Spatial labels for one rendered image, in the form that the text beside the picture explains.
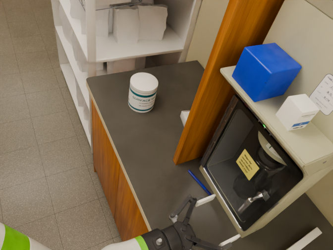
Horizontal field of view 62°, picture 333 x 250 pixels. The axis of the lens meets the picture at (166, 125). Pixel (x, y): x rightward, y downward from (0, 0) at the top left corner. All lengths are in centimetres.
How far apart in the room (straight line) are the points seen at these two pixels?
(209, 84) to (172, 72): 78
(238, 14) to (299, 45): 16
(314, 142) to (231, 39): 34
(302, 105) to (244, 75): 15
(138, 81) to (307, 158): 86
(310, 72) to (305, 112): 11
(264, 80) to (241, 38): 20
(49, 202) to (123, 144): 106
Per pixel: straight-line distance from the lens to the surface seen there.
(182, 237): 84
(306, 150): 66
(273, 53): 71
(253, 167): 91
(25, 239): 51
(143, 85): 128
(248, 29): 81
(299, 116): 64
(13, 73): 309
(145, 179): 114
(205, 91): 88
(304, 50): 72
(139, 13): 179
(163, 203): 111
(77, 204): 213
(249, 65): 68
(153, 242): 78
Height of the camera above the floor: 193
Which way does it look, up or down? 48 degrees down
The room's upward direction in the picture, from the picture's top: 16 degrees clockwise
